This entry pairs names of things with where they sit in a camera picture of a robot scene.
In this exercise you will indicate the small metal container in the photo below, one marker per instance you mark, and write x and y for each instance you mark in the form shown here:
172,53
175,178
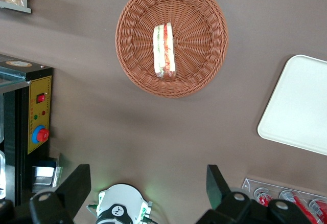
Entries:
43,176

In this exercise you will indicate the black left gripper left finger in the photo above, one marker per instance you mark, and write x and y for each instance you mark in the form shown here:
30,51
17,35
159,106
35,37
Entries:
69,196

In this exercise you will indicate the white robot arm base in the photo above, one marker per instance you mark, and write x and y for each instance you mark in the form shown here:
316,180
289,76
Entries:
120,201

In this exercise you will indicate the metal pan in cabinet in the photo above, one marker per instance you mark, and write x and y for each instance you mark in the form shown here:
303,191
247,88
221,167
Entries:
1,124
2,175

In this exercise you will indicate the clear acrylic can holder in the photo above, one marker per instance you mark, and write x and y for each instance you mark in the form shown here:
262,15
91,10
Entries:
249,184

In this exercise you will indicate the sandwich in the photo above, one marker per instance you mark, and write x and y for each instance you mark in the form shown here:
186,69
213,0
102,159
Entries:
164,52

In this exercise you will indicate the cream plastic tray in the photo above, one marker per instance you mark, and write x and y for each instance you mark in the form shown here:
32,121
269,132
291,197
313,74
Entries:
299,106

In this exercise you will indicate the round brown wicker basket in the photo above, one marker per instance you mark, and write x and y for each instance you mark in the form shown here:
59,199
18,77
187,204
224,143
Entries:
199,40

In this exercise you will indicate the black food warmer cabinet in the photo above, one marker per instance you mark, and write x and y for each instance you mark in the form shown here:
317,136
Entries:
23,121

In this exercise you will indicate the red cola can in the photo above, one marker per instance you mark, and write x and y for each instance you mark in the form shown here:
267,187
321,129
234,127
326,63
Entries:
264,198
297,202
320,208

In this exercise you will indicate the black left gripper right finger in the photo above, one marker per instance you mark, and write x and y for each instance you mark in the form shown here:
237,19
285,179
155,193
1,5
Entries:
230,206

